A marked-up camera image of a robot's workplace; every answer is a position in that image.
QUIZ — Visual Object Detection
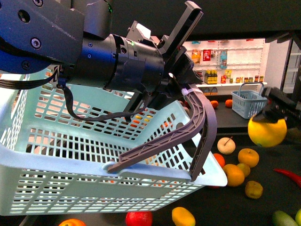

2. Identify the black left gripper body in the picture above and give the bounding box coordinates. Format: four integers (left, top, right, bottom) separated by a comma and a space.
126, 0, 203, 110

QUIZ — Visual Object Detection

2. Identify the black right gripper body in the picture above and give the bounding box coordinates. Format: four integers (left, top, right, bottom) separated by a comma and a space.
253, 87, 301, 129

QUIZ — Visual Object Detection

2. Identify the yellow lemon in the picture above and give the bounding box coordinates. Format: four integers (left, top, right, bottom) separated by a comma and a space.
248, 117, 287, 147

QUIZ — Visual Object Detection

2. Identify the light teal shopping basket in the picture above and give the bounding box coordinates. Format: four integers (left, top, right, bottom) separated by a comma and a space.
0, 84, 227, 216

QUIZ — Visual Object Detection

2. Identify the small blue basket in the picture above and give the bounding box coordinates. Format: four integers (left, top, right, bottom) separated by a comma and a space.
231, 82, 268, 119

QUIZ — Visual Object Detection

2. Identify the yellow orange apple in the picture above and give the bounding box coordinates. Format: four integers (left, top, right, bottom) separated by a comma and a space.
238, 148, 259, 168

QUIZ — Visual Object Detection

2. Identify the white pear with stem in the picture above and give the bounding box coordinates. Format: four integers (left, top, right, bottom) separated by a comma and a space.
217, 137, 236, 155

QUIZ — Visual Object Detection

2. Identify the small olive green fruit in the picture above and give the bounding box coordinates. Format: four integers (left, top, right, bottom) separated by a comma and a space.
237, 163, 251, 178

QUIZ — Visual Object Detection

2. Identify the red chili pepper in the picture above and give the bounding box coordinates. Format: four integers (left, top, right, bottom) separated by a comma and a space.
273, 169, 301, 187

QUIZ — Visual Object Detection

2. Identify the orange near white pear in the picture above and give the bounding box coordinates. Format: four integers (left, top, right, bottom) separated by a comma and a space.
213, 153, 225, 168

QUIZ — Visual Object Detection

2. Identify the orange persimmon fruit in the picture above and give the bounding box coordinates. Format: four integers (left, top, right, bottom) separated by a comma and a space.
222, 164, 245, 187

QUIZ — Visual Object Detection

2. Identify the green avocado lime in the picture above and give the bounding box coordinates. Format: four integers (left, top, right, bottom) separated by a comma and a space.
272, 210, 298, 226

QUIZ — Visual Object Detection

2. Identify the bright green apple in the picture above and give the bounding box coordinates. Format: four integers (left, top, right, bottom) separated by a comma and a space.
295, 209, 301, 226

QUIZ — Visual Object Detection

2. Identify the red apple left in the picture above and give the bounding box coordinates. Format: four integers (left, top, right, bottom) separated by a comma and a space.
125, 211, 153, 226

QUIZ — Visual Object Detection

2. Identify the orange front left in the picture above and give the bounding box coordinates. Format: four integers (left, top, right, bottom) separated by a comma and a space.
59, 218, 86, 226

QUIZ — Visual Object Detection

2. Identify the white wall shelf with bottles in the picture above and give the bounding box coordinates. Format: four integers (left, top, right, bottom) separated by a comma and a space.
184, 39, 269, 95

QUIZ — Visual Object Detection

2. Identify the grey basket handle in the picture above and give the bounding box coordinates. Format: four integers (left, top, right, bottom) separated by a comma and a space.
107, 85, 217, 181

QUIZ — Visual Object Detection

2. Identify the black cable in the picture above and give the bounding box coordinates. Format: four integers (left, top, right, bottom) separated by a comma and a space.
0, 68, 151, 122

